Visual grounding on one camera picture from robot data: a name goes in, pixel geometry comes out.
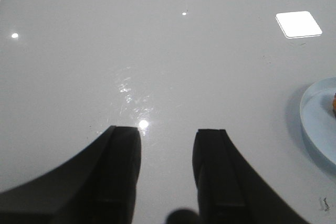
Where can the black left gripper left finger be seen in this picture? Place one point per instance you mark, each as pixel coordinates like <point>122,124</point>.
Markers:
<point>98,185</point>

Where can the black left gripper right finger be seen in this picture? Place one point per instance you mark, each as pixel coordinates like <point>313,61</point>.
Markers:
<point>229,190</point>

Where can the light blue plate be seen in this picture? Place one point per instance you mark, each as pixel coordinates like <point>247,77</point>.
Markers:
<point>317,120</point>

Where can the orange corn cob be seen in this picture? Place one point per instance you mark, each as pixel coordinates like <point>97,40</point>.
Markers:
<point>334,105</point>

